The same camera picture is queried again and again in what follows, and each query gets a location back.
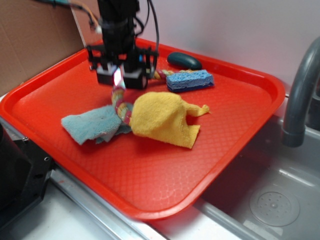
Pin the dark oval stone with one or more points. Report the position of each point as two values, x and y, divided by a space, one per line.
184 60

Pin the grey faucet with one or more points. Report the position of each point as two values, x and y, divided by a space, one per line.
303 106

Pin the brown cardboard panel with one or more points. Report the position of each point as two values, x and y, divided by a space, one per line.
35 36

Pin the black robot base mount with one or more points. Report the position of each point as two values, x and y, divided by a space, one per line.
25 169

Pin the grey sink basin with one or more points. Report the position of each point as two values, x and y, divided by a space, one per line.
268 192

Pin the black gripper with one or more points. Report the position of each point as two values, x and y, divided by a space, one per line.
136 63

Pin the yellow cloth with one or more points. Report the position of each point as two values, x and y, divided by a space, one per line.
162 116

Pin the light teal cloth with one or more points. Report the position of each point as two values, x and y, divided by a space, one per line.
100 124

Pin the red plastic tray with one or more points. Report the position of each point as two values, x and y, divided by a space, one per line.
143 178

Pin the blue sponge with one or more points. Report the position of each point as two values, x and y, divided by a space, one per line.
189 81

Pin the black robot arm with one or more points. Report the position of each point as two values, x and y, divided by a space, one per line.
119 51

